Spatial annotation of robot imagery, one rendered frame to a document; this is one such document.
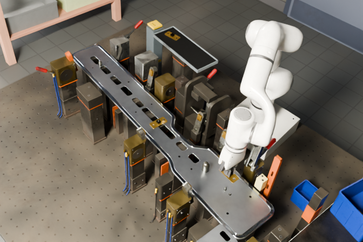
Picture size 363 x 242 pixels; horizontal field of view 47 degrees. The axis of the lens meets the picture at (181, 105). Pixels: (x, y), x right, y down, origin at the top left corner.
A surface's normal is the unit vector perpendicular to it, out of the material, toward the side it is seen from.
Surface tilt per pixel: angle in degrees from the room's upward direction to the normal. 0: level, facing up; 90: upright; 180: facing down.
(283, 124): 4
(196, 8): 0
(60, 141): 0
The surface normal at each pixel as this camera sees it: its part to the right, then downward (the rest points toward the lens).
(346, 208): -0.87, 0.31
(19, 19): 0.66, 0.56
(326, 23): -0.70, 0.48
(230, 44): 0.06, -0.71
